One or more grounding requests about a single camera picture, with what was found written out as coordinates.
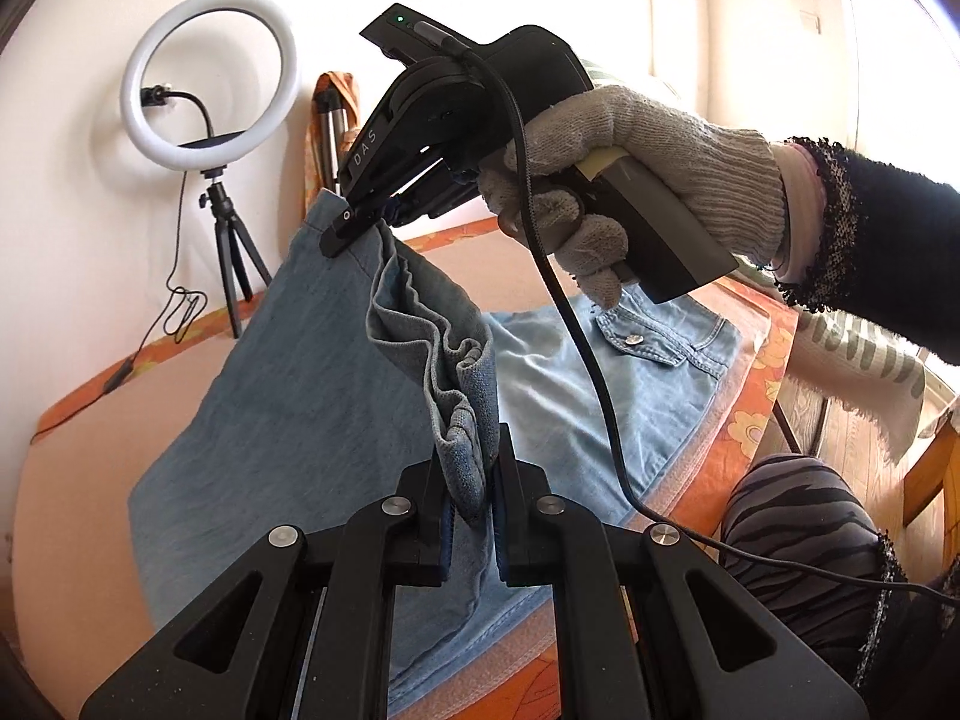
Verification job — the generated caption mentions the blue denim pants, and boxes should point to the blue denim pants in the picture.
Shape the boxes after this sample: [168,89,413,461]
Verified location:
[128,193,742,712]

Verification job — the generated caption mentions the right forearm dark sleeve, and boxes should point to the right forearm dark sleeve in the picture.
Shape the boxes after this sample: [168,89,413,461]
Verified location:
[771,137,958,364]

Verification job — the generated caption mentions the right hand grey glove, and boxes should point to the right hand grey glove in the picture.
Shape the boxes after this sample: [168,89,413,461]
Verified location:
[524,85,789,309]

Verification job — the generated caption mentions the orange floral scarf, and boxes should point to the orange floral scarf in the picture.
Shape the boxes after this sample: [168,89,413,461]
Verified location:
[302,71,359,216]

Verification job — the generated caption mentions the orange floral bed sheet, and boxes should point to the orange floral bed sheet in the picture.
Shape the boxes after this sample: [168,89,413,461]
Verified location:
[29,216,802,720]

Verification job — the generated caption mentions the folded silver tripod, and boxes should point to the folded silver tripod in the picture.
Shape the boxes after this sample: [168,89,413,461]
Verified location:
[314,86,348,193]

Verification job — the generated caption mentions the black small tripod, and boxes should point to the black small tripod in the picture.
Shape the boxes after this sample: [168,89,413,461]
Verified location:
[199,166,272,338]

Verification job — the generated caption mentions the green white patterned cushion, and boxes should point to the green white patterned cushion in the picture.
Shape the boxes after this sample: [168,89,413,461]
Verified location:
[788,307,926,463]

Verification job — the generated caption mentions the white ring light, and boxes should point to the white ring light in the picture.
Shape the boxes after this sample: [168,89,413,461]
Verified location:
[119,0,301,172]

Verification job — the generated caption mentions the black ring light cable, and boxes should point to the black ring light cable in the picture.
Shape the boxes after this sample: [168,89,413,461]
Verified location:
[29,164,210,444]

